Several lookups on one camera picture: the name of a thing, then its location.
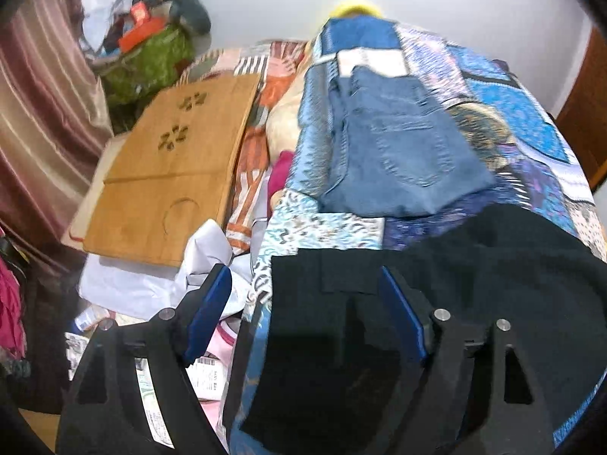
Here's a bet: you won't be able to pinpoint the black pants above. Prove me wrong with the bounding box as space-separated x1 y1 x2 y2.
242 204 606 454

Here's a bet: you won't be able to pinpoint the white cloth garment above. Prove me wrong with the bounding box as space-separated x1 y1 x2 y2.
78 219 252 319

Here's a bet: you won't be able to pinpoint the wooden lap desk board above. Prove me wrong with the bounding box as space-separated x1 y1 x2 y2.
83 74 259 267

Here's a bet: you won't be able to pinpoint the blue patchwork bedspread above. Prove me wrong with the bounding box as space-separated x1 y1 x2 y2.
222 17 606 454

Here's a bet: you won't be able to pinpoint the magenta pink cloth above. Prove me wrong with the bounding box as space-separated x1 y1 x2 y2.
267 150 294 214

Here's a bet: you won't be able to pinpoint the blue folded jeans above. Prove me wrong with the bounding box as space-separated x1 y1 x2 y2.
319 66 495 218

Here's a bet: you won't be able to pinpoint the pink striped curtain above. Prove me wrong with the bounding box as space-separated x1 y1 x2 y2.
1 0 112 273

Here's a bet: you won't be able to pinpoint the green patterned storage bag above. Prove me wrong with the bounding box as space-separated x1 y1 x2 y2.
98 25 195 107

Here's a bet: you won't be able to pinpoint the orange patterned bed sheet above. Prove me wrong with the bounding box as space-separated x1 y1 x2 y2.
178 40 310 256

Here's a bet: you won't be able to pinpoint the orange red box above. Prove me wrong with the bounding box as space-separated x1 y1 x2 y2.
118 1 167 53

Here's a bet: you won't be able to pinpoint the dark grey neck pillow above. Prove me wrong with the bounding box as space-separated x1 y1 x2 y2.
133 0 211 36

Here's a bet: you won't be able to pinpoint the yellow foam tube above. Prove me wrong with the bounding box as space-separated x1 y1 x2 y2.
329 1 384 19

